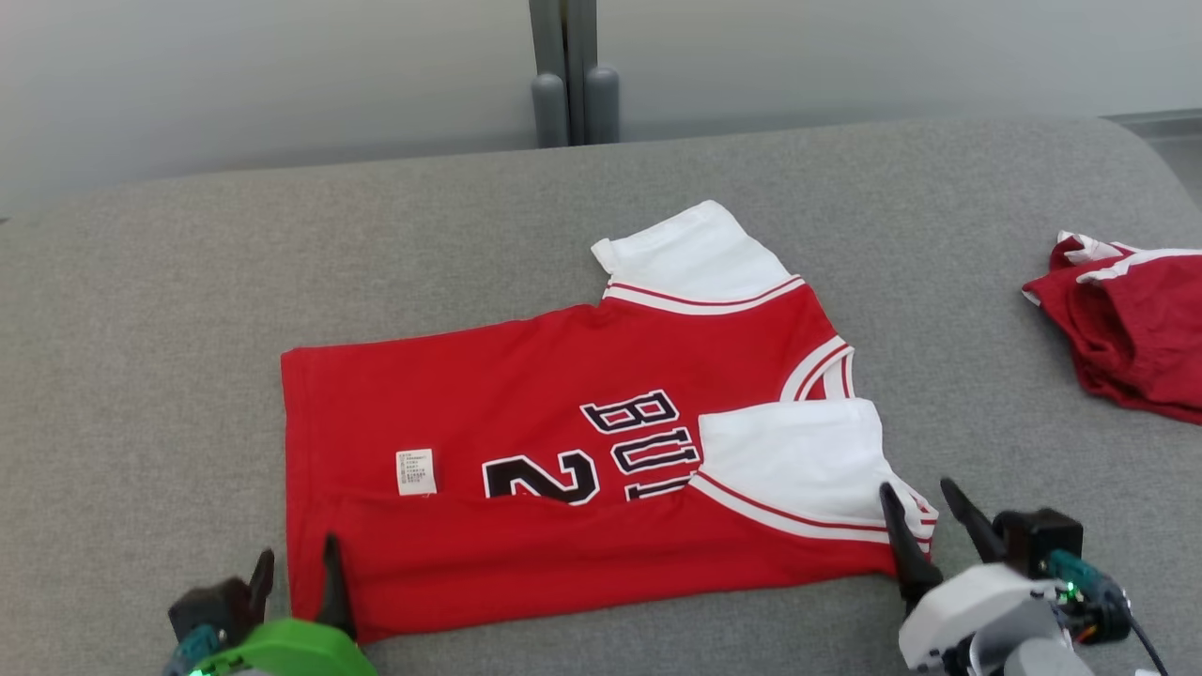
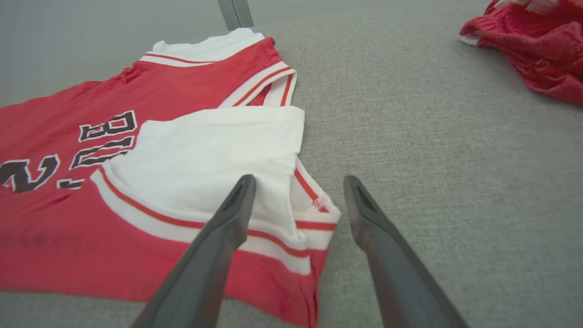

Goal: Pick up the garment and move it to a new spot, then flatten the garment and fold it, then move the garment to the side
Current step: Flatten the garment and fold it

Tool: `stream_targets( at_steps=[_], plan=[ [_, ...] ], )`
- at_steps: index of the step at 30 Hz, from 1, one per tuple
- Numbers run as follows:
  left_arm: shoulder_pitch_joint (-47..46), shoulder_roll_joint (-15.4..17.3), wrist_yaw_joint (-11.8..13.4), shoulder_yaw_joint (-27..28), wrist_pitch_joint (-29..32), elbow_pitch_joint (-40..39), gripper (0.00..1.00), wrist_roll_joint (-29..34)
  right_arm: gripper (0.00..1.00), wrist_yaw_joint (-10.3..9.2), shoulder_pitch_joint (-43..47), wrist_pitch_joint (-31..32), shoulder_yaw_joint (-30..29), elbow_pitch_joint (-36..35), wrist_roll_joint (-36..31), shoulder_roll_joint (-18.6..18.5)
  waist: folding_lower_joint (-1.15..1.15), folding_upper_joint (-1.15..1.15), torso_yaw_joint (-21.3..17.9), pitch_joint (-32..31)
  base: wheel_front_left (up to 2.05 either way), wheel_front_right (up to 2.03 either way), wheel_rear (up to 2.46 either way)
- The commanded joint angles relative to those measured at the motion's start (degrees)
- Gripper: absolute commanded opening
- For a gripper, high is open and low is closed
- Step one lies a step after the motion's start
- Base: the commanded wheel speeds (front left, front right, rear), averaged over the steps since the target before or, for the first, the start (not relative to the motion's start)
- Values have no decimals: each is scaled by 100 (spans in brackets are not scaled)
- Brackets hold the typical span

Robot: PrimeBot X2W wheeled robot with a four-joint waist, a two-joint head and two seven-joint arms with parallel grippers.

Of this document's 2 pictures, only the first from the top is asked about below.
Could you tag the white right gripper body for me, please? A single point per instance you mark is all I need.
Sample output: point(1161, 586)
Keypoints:
point(948, 610)

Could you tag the bright green left gripper body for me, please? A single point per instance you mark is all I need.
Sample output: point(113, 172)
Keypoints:
point(291, 648)

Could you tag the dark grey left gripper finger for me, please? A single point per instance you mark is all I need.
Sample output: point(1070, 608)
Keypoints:
point(333, 591)
point(261, 587)

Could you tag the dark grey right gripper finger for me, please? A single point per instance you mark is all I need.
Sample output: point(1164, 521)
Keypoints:
point(911, 563)
point(981, 540)

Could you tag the red and white basketball jersey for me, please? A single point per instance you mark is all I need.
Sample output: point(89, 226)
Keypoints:
point(526, 376)

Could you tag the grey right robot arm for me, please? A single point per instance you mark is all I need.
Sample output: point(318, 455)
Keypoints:
point(1033, 652)

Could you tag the red shorts with white trim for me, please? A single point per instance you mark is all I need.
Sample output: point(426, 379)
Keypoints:
point(1136, 329)

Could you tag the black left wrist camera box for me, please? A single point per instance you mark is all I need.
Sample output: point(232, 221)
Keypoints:
point(211, 606)

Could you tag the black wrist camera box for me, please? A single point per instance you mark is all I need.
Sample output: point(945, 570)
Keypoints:
point(211, 606)
point(1047, 535)

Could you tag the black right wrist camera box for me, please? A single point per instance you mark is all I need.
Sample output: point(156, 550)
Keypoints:
point(1047, 535)

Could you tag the grey wall baseboard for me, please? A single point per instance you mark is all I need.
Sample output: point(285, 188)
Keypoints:
point(1160, 122)

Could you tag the grey rounded post foot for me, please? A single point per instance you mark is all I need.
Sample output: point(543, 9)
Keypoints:
point(550, 113)
point(602, 105)

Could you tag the grey partition post with bracket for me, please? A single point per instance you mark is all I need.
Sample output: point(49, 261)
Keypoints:
point(575, 38)

